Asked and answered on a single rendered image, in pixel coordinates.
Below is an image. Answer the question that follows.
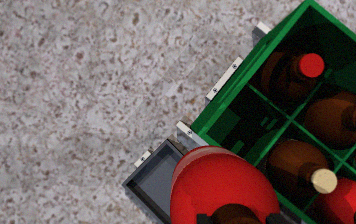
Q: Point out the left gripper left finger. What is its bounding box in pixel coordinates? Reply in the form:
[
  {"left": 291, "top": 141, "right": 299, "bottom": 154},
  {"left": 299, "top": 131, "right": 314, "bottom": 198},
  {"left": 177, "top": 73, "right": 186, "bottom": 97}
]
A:
[{"left": 196, "top": 213, "right": 213, "bottom": 224}]

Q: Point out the brown bottle with red cap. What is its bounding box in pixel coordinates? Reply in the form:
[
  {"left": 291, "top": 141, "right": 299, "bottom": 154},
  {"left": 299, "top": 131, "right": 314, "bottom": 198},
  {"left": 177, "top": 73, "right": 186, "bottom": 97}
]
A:
[{"left": 248, "top": 46, "right": 324, "bottom": 104}]

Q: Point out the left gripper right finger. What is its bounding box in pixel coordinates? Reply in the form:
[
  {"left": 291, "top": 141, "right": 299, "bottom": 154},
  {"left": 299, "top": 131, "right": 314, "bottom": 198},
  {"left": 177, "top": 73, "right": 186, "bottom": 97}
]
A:
[{"left": 266, "top": 213, "right": 291, "bottom": 224}]

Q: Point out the orange-brown bottle with green cap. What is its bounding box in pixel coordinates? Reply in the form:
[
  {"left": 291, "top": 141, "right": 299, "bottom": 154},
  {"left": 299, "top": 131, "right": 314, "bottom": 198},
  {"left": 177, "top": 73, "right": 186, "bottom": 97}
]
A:
[{"left": 294, "top": 90, "right": 356, "bottom": 146}]

